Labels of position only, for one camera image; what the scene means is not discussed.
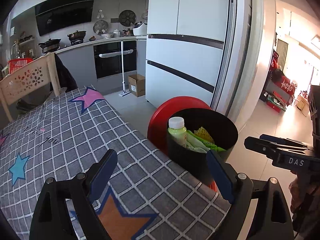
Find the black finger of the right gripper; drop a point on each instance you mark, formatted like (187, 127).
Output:
(274, 146)

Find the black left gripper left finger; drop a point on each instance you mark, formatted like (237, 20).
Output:
(51, 219)

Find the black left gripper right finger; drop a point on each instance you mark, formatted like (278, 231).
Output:
(271, 219)

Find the yellow foam fruit net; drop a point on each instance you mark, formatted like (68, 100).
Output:
(202, 133)

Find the green cone wrapper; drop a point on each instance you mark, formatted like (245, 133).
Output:
(196, 141)

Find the green label drink bottle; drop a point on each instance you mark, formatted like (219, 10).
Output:
(177, 130)

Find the black trash bin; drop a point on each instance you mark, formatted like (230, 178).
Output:
(193, 159)

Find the person's hand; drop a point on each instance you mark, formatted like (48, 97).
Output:
(295, 190)

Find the grey checkered tablecloth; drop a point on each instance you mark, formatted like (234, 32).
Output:
(150, 193)

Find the red round stool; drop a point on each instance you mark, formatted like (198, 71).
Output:
(157, 128)

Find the white refrigerator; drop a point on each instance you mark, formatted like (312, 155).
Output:
(184, 48)

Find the cardboard box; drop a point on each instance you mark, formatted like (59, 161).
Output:
(137, 84)

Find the beige perforated chair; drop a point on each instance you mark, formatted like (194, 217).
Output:
(27, 79)

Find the red plastic basket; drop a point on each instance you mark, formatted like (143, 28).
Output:
(16, 64)

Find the white rice cooker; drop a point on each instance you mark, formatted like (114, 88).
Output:
(140, 29)

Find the black built-in oven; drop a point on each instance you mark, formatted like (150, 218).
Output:
(107, 58)

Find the black cooking pot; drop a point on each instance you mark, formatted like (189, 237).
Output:
(77, 37)

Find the black range hood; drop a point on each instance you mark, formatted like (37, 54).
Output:
(52, 15)

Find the white mop handle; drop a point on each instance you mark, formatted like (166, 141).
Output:
(124, 91)

